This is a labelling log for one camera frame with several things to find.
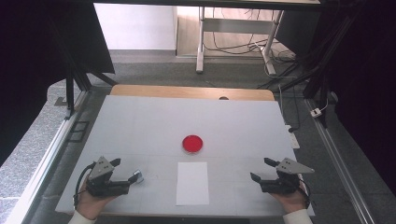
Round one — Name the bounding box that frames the red petri dish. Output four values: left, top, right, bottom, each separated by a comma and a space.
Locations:
181, 134, 205, 156

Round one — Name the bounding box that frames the white metal desk frame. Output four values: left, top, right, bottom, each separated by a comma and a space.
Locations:
195, 6, 285, 77

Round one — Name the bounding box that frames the black metal stand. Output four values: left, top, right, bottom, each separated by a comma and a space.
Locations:
54, 62, 119, 120
257, 8, 362, 129

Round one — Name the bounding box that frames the aluminium rail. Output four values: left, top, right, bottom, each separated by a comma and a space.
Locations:
4, 90, 92, 224
303, 98, 376, 224

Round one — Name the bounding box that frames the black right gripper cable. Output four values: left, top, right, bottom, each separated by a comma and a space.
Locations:
298, 177, 313, 209

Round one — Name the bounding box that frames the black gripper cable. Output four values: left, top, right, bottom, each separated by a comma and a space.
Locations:
298, 177, 313, 209
73, 161, 96, 210

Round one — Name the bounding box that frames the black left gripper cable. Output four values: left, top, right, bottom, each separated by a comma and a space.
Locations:
73, 161, 96, 210

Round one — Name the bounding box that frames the black floor cable bundle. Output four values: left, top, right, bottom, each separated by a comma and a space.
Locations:
204, 7, 297, 63

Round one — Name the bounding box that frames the person's right hand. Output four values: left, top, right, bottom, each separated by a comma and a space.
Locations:
270, 183, 310, 214

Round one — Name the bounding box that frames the white paper sheet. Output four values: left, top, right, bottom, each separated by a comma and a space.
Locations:
176, 161, 210, 206

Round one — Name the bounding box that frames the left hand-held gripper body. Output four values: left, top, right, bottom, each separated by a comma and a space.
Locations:
85, 156, 132, 198

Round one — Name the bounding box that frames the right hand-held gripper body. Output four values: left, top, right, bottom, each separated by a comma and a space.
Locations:
260, 157, 316, 195

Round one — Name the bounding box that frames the black curtain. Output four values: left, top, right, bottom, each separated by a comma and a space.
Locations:
275, 0, 396, 197
0, 0, 117, 167

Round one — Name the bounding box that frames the person's left hand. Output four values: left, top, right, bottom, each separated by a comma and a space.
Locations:
75, 183, 117, 218

